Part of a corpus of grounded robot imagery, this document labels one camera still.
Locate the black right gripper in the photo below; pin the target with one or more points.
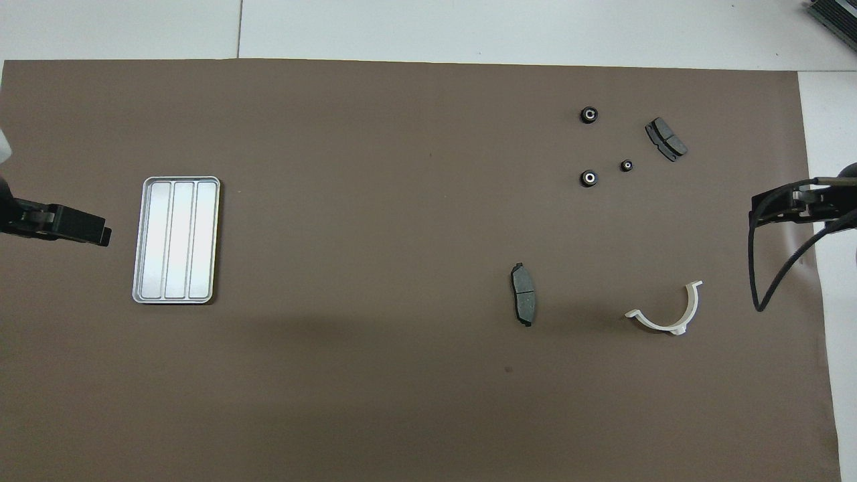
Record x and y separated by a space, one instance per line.
827 201

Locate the brown paper table mat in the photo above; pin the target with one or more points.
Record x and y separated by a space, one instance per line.
402 201

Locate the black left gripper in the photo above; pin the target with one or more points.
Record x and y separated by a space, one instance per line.
20 217

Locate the dark grey brake pad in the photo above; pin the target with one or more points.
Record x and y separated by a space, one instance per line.
665 138
523 294

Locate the dark ribbed metal device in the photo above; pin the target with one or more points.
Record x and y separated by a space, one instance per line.
833 15

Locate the silver metal tray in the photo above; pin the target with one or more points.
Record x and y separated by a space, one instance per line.
175 241

